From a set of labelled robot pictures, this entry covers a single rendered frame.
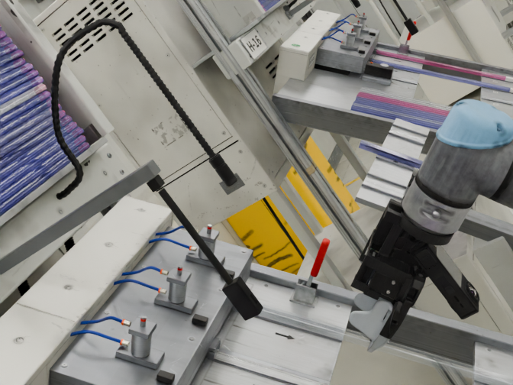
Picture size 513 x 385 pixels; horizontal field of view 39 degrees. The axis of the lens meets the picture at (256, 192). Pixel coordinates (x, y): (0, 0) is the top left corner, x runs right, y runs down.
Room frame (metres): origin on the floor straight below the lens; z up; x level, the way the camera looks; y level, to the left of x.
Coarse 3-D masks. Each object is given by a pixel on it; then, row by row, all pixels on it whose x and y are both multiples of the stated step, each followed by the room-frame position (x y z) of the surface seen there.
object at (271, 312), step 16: (288, 320) 0.96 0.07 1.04; (304, 320) 0.96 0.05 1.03; (336, 336) 0.94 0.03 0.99; (352, 336) 0.93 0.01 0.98; (384, 352) 0.92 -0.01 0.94; (400, 352) 0.91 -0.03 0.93; (416, 352) 0.91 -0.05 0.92; (448, 368) 0.89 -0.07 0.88; (464, 368) 0.88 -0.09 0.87; (480, 368) 0.88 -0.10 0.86; (496, 384) 0.87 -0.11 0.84; (512, 384) 0.86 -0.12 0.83
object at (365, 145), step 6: (360, 144) 1.29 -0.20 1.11; (366, 144) 1.28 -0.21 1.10; (372, 144) 1.29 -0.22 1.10; (372, 150) 1.28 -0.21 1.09; (378, 150) 1.28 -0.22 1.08; (384, 150) 1.27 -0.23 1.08; (390, 150) 1.27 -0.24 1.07; (384, 156) 1.27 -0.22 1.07; (390, 156) 1.27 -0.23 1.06; (396, 156) 1.26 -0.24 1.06; (402, 156) 1.26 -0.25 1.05; (408, 156) 1.27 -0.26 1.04; (402, 162) 1.26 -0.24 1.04; (408, 162) 1.26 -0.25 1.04; (414, 162) 1.25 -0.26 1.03; (420, 162) 1.25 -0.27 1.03
